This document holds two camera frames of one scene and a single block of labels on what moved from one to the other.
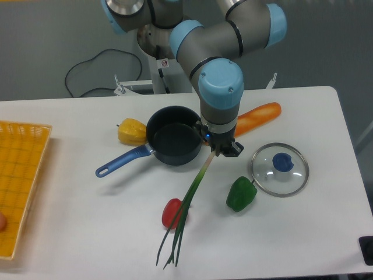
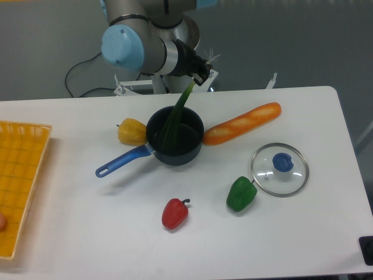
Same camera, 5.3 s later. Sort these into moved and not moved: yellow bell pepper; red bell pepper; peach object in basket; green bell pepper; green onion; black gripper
Moved: black gripper; green onion
Not moved: green bell pepper; yellow bell pepper; red bell pepper; peach object in basket
